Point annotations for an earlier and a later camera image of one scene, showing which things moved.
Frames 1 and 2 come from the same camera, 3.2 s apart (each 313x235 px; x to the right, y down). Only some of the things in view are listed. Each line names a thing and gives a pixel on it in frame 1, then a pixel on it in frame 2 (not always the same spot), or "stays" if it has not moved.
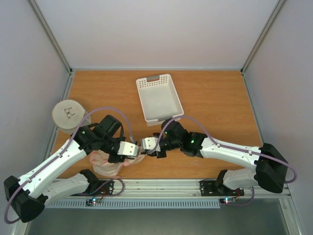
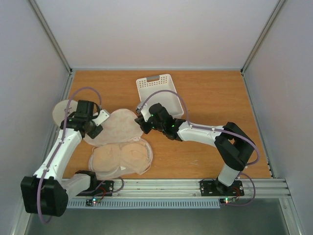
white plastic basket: (159, 99) stays
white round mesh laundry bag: (68, 114) stays
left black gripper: (118, 159) to (93, 134)
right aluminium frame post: (279, 6) stays
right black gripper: (160, 153) to (143, 124)
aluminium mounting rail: (166, 189) stays
